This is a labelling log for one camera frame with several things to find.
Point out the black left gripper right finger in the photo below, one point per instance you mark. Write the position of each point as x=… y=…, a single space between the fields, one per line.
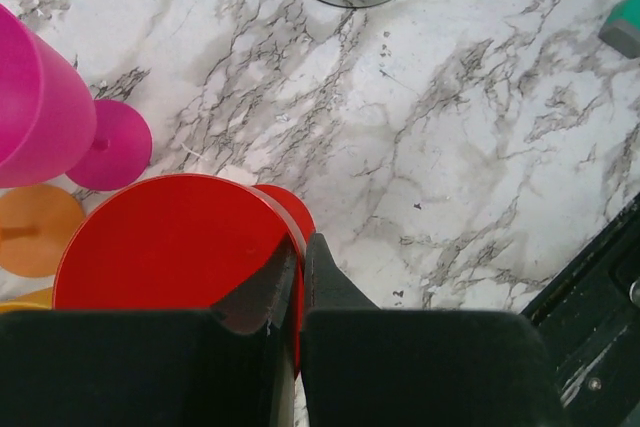
x=366 y=366

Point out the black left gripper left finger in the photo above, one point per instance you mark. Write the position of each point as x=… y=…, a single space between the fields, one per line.
x=231 y=364

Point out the red plastic wine glass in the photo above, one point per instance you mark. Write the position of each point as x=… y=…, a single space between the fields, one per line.
x=175 y=242

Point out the orange plastic wine glass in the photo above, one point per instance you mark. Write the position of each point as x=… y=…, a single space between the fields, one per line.
x=37 y=224

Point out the magenta plastic wine glass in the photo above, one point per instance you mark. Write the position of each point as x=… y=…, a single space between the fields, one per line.
x=52 y=126

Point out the green grey eraser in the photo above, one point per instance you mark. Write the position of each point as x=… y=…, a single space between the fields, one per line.
x=620 y=30

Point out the black front mounting rail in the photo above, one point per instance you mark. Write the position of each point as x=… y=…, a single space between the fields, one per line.
x=588 y=317

